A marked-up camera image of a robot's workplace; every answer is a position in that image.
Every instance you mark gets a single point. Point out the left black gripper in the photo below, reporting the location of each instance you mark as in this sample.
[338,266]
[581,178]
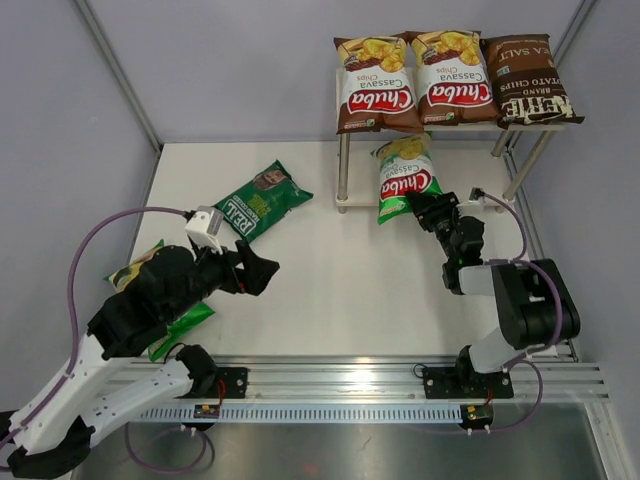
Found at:
[258,271]

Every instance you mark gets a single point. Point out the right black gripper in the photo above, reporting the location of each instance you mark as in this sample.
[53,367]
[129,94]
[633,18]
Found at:
[430,207]

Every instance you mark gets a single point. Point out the green chuba bag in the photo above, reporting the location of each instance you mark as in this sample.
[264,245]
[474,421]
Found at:
[405,166]
[190,320]

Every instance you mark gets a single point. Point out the dark green Real chips bag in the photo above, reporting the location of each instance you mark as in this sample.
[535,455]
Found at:
[262,202]

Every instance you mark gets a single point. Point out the brown Chuba bag back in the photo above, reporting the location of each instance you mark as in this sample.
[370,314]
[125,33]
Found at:
[451,83]

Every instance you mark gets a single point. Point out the brown chuba bag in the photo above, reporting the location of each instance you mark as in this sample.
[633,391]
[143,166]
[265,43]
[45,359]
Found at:
[376,91]
[451,83]

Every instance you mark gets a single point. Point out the brown Chuba bag front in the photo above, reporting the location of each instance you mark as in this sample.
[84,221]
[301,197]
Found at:
[376,91]

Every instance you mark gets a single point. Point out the brown Kettle chips bag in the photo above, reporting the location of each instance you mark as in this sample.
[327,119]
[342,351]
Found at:
[525,82]

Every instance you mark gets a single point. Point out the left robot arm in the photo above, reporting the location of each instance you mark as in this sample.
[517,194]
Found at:
[52,441]

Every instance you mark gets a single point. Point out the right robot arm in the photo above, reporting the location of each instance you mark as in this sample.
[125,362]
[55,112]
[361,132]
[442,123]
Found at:
[534,307]

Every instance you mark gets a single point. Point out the white two-tier shelf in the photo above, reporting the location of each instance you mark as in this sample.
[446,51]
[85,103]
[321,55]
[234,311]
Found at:
[464,156]

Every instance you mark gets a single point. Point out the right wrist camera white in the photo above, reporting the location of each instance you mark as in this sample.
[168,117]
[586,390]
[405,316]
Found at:
[475,197]

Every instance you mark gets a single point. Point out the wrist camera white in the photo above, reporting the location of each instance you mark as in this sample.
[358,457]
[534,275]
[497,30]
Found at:
[202,228]
[475,197]

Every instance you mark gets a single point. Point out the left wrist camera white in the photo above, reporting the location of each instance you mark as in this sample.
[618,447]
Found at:
[202,228]

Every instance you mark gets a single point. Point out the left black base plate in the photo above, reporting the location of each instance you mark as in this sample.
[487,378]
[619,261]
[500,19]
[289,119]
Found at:
[230,383]

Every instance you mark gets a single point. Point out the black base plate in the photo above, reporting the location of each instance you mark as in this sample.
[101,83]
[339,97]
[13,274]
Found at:
[230,383]
[446,383]

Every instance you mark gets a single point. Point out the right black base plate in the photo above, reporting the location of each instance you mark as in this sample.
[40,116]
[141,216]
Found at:
[446,383]

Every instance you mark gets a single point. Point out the aluminium mounting rail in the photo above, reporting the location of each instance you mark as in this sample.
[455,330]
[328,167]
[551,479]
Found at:
[385,389]

